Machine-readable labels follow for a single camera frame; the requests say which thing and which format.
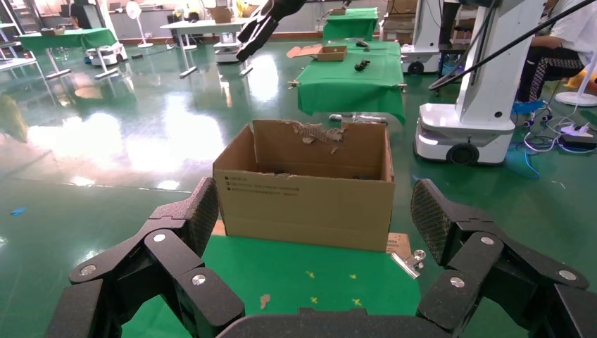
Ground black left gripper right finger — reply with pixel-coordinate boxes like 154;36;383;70
410;178;597;338

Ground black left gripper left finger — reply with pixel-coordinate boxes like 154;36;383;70
45;177;246;338

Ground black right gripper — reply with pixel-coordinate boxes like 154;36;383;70
235;0;308;63

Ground low white robot base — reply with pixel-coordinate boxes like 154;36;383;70
84;42;128;67
213;32;244;64

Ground open flat cardboard box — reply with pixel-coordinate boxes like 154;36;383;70
285;44;349;63

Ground large open cardboard carton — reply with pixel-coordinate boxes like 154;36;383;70
212;119;413;256

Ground white table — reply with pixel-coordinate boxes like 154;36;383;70
160;18;256;79

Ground plain green tablecloth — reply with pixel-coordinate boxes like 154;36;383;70
322;8;379;42
296;41;407;125
18;27;118;53

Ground silver binder clip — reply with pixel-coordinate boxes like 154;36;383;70
391;249;427;280

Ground silver metal bar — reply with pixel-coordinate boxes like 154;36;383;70
328;113;389;125

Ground white power strip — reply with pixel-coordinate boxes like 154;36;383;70
558;123;597;151

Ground white wheeled robot with column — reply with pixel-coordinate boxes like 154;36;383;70
413;0;548;167

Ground white round stand base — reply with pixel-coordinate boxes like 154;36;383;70
554;59;597;108

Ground person in white shirt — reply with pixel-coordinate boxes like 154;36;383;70
515;0;597;104

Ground blue cable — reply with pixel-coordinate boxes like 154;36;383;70
512;99;543;181

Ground white pedestal fan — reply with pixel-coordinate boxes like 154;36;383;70
125;1;154;49

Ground thick black cable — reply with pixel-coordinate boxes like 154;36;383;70
428;0;597;92

